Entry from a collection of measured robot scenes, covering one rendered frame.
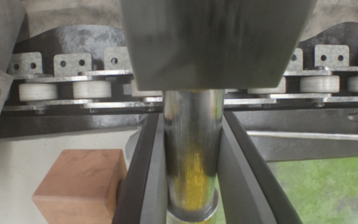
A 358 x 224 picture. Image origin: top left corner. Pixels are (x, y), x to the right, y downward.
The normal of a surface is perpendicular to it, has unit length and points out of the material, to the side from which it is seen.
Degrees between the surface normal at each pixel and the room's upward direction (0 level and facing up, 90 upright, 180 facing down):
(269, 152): 0
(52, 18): 37
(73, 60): 0
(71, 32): 0
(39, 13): 64
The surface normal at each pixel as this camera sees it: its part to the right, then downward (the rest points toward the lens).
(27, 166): 0.00, 0.09
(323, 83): -0.42, 0.10
